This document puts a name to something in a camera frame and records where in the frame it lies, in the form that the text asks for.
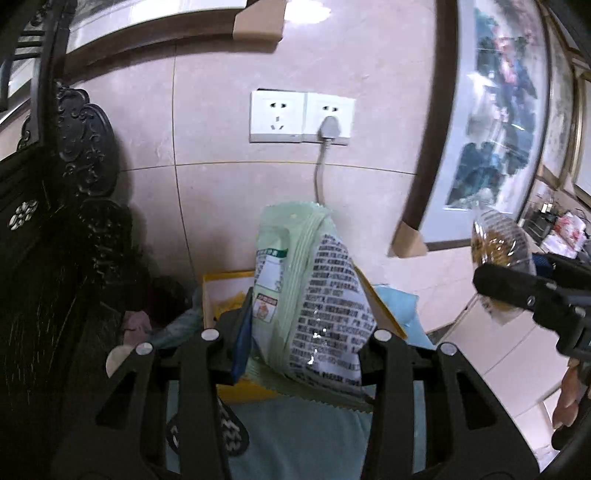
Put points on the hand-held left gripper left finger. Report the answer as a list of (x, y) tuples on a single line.
[(242, 341)]

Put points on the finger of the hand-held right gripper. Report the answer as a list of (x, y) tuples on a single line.
[(563, 270), (517, 288)]

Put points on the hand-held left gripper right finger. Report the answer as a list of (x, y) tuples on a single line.
[(383, 357)]

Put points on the clear golden snack packet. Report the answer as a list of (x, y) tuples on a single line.
[(498, 244)]

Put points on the yellow cardboard box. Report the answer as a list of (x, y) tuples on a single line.
[(244, 394)]

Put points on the light green snack packet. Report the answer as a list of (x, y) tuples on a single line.
[(300, 258)]

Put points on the person's right hand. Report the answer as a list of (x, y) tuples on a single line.
[(575, 397)]

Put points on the pink and white packages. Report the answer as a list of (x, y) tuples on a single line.
[(570, 230)]

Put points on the cream cabinet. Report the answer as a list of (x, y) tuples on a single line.
[(498, 360)]

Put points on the pink cloth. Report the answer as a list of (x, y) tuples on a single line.
[(136, 321)]

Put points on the light blue printed tablecloth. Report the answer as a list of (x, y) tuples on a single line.
[(300, 438)]

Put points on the beige cup with brown sleeve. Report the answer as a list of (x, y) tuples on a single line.
[(117, 360)]

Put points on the gold framed pale painting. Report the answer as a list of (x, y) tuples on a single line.
[(585, 138)]

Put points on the gold framed branch painting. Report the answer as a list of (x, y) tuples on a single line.
[(561, 129)]

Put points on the framed lotus painting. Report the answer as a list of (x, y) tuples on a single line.
[(498, 138)]

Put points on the carved dark wooden furniture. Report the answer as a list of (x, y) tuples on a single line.
[(46, 277)]

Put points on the dark framed landscape painting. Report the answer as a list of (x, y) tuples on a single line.
[(138, 18)]

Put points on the white wall socket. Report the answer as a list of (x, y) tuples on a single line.
[(339, 104), (277, 115)]

